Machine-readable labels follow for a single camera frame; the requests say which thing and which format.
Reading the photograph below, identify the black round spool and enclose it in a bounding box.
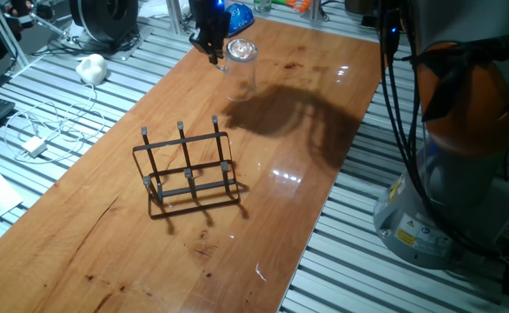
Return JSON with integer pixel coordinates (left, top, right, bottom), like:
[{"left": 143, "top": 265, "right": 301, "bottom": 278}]
[{"left": 69, "top": 0, "right": 139, "bottom": 44}]

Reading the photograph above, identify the white crumpled paper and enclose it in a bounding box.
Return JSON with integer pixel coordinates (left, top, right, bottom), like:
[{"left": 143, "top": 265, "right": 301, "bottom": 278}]
[{"left": 139, "top": 0, "right": 193, "bottom": 18}]

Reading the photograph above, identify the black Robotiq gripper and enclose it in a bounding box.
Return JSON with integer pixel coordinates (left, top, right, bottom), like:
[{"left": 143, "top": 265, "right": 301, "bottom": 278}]
[{"left": 188, "top": 0, "right": 232, "bottom": 66}]

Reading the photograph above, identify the white charger with cable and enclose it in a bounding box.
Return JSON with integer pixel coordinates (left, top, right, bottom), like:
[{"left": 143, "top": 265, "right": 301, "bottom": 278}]
[{"left": 3, "top": 83, "right": 108, "bottom": 166}]

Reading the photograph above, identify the white rounded plastic device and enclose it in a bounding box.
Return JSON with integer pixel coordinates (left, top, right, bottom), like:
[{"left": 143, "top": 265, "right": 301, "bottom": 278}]
[{"left": 76, "top": 53, "right": 109, "bottom": 86}]

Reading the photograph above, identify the aluminium profile post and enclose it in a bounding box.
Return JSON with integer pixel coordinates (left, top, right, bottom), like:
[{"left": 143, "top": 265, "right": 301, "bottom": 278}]
[
  {"left": 165, "top": 0, "right": 193, "bottom": 36},
  {"left": 0, "top": 0, "right": 30, "bottom": 70},
  {"left": 310, "top": 0, "right": 325, "bottom": 23}
]

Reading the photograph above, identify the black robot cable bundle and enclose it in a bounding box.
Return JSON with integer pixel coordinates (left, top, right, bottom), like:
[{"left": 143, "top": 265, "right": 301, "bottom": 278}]
[{"left": 378, "top": 0, "right": 509, "bottom": 262}]

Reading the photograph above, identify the clear glass cup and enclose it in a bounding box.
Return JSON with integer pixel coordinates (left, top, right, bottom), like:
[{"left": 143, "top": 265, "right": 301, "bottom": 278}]
[{"left": 214, "top": 37, "right": 259, "bottom": 103}]

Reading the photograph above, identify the glossy orange wooden board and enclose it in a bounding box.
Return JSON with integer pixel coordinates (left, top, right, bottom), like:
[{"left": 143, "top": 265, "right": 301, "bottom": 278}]
[{"left": 0, "top": 19, "right": 382, "bottom": 313}]

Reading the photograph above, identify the blue tissue pack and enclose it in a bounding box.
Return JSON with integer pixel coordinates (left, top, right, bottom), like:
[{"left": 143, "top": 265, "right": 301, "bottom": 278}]
[{"left": 224, "top": 3, "right": 255, "bottom": 38}]

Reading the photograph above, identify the hand of black sleeved person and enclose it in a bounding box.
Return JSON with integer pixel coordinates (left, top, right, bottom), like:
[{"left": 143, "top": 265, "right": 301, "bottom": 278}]
[{"left": 9, "top": 0, "right": 34, "bottom": 17}]

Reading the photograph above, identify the grey metal base plate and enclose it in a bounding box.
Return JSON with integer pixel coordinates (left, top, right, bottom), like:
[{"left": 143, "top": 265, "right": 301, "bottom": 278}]
[{"left": 48, "top": 21, "right": 155, "bottom": 62}]

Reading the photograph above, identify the black metal wire cup rack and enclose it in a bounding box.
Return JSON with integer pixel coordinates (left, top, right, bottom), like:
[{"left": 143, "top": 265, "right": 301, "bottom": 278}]
[{"left": 132, "top": 115, "right": 241, "bottom": 220}]

